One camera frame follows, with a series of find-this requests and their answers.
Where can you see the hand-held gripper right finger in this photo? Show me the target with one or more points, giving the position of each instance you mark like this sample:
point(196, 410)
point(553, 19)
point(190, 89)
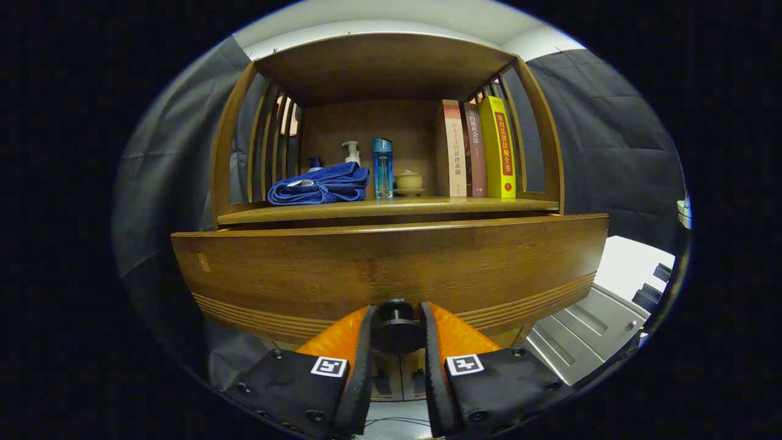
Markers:
point(432, 379)

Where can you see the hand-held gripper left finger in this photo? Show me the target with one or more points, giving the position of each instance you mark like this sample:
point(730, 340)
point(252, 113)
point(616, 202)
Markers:
point(365, 366)

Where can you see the wooden drawer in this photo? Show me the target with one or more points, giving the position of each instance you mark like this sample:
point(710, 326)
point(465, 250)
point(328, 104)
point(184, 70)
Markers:
point(366, 269)

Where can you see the wooden cabinet door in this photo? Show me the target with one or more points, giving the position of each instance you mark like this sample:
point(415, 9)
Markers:
point(386, 366)
point(412, 363)

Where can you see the wooden countertop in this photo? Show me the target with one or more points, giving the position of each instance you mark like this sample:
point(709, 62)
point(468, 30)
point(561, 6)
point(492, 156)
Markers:
point(391, 209)

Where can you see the wooden cabinet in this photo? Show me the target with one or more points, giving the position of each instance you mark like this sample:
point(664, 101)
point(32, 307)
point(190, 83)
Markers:
point(379, 67)

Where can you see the blue folded towel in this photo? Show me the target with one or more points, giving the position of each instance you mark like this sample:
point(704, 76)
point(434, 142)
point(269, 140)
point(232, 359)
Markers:
point(324, 183)

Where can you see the beige lidded teacup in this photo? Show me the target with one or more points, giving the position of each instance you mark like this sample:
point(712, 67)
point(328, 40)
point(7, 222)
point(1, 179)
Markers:
point(409, 181)

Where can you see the blue glass bottle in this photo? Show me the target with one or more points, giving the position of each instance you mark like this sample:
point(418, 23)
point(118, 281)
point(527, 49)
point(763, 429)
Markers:
point(383, 171)

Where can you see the small blue-capped white bottle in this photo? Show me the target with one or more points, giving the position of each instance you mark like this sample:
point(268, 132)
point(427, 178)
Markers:
point(315, 162)

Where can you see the white pump bottle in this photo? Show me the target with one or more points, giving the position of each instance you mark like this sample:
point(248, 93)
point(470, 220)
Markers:
point(352, 156)

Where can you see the beige book with orange spine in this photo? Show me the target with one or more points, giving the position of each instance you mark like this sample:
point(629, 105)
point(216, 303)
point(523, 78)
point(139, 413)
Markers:
point(452, 153)

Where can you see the white side table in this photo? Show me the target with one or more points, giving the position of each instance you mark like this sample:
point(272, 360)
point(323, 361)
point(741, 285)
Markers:
point(629, 263)

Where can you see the small black block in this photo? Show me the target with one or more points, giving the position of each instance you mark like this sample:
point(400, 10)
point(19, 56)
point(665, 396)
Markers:
point(646, 298)
point(663, 272)

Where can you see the brown book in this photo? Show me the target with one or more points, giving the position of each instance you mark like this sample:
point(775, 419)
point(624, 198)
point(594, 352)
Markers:
point(476, 153)

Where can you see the yellow book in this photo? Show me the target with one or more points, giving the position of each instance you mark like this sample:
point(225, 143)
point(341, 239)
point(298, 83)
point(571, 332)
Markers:
point(501, 153)

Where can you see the white round device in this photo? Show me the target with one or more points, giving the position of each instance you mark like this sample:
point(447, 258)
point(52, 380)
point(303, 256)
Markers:
point(684, 211)

